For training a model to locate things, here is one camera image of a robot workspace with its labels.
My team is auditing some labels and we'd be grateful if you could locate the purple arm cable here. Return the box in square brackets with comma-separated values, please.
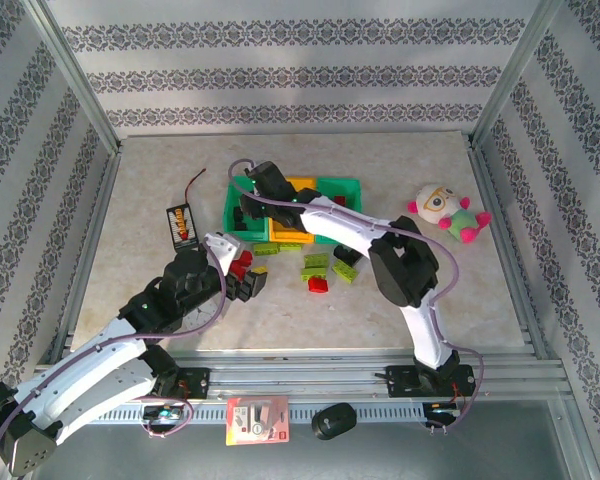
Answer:
[0, 242, 229, 476]
[227, 158, 486, 432]

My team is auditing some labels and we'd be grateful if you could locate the aluminium frame post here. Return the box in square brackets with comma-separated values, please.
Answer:
[22, 0, 125, 152]
[468, 0, 565, 147]

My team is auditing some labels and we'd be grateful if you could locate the green plastic bin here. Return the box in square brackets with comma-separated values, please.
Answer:
[223, 174, 273, 242]
[313, 176, 364, 247]

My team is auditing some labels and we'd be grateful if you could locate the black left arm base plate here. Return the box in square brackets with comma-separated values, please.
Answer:
[177, 367, 212, 401]

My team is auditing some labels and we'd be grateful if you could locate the black round device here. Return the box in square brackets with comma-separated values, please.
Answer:
[310, 401, 358, 443]

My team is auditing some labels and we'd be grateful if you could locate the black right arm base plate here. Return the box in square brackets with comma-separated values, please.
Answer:
[385, 364, 477, 400]

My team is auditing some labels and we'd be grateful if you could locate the small wired circuit board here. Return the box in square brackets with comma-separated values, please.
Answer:
[422, 399, 465, 436]
[139, 399, 195, 439]

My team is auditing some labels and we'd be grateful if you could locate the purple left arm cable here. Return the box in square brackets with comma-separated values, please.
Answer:
[0, 242, 229, 476]

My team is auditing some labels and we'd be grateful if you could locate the white pink plush toy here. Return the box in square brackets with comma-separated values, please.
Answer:
[406, 182, 494, 245]

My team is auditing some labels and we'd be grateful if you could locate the black connector board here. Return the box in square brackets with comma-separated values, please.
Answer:
[165, 201, 202, 254]

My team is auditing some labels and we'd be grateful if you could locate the red retail blister pack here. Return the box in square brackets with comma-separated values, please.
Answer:
[224, 395, 291, 447]

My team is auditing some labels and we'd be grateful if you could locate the aluminium mounting rail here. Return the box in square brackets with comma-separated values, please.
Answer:
[34, 347, 574, 402]

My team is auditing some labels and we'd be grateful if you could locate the yellow plastic bin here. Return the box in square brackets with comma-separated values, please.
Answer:
[268, 177, 319, 246]

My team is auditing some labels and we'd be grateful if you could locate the red black wire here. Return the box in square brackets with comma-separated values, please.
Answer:
[184, 168, 208, 207]

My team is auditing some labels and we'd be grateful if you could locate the aluminium frame side rail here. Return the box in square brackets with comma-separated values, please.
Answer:
[468, 143, 552, 359]
[54, 148, 125, 362]

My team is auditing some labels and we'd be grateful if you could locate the perforated metal cable tray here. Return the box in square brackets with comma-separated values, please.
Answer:
[59, 402, 464, 426]

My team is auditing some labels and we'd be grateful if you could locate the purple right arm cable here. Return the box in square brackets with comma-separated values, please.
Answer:
[227, 158, 486, 432]

